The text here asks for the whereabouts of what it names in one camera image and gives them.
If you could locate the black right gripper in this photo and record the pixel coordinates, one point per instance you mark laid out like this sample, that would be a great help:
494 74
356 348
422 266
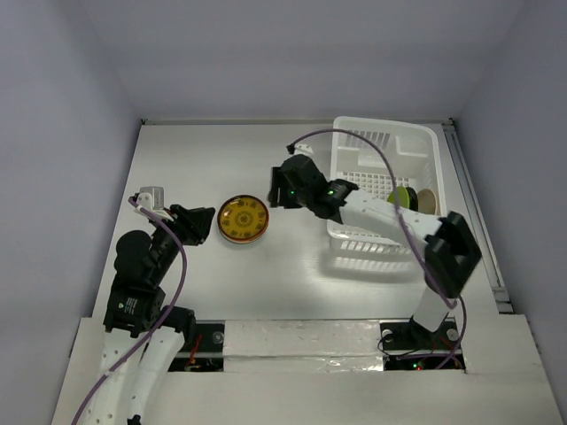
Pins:
286 187

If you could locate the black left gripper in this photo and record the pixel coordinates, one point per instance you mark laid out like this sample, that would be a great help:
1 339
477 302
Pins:
194 222

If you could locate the brown patterned plate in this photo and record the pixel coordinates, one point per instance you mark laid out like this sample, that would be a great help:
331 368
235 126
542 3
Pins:
243 219

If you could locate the lime green plate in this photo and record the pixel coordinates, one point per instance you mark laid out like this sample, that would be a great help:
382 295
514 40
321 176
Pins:
401 196

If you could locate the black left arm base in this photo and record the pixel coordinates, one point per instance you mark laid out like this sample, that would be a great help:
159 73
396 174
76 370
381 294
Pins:
205 354

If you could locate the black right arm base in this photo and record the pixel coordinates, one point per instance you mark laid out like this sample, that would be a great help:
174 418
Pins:
406 337

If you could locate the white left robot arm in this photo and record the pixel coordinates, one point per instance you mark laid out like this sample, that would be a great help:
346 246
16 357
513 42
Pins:
143 333

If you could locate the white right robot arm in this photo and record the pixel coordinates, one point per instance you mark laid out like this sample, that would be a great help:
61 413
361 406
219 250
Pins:
444 246

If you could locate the white plastic dish rack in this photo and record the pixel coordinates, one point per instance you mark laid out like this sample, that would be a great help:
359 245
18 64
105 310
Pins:
413 152

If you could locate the black plate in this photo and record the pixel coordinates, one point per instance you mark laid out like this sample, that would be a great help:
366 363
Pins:
412 199

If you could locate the cream plate with writing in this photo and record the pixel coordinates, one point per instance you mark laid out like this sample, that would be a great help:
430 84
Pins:
427 202

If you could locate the silver foil strip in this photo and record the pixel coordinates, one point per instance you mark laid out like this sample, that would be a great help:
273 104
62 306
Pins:
312 346

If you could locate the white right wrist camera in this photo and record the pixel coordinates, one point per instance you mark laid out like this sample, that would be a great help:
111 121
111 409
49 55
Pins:
299 148

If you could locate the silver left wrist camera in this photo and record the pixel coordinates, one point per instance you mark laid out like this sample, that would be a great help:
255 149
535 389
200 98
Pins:
151 198

